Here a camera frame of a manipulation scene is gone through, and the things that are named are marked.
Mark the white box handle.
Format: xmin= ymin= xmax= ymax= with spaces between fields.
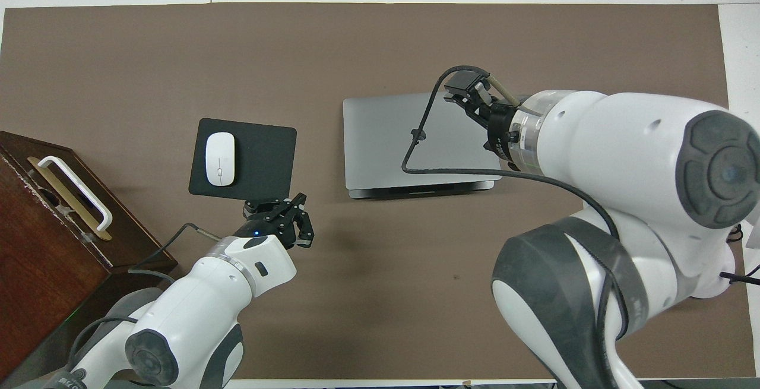
xmin=37 ymin=156 xmax=113 ymax=232

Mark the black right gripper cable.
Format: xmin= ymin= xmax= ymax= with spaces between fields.
xmin=401 ymin=66 xmax=621 ymax=241

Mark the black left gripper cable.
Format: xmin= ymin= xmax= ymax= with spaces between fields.
xmin=128 ymin=223 xmax=235 ymax=286

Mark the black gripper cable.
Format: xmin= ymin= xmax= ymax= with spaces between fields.
xmin=401 ymin=66 xmax=621 ymax=241
xmin=128 ymin=223 xmax=235 ymax=286

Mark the black mouse pad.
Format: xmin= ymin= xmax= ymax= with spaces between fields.
xmin=188 ymin=118 xmax=297 ymax=204

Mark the white computer mouse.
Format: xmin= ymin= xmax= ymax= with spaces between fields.
xmin=205 ymin=132 xmax=236 ymax=187

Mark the brown table mat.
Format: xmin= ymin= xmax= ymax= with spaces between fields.
xmin=0 ymin=3 xmax=740 ymax=381

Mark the brass handle plate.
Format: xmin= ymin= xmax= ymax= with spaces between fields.
xmin=27 ymin=156 xmax=112 ymax=241

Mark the white desk lamp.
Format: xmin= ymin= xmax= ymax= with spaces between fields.
xmin=701 ymin=241 xmax=760 ymax=299

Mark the dark brown wooden box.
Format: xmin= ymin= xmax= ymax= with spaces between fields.
xmin=0 ymin=131 xmax=179 ymax=385

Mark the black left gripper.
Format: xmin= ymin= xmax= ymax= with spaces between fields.
xmin=233 ymin=192 xmax=316 ymax=251

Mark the silver grey laptop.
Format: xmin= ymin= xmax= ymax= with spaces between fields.
xmin=343 ymin=91 xmax=502 ymax=200

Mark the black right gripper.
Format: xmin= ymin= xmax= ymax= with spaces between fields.
xmin=444 ymin=71 xmax=522 ymax=169

